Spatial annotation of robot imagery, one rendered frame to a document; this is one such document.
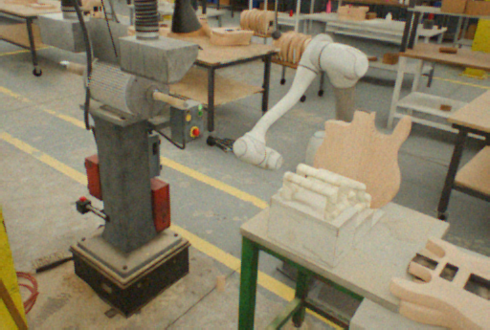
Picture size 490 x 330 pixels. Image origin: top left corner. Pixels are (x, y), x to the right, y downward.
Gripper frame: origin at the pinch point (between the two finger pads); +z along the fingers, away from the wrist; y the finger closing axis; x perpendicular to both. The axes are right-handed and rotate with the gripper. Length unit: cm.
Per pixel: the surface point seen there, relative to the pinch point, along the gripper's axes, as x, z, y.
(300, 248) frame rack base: -1, -81, -46
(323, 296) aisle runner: -97, -59, 34
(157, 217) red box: -54, 29, -17
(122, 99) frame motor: 27, 22, -39
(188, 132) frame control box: 1.5, 14.2, -5.2
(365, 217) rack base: 5, -94, -23
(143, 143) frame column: -4.2, 31.2, -22.0
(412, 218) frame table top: -5, -104, 3
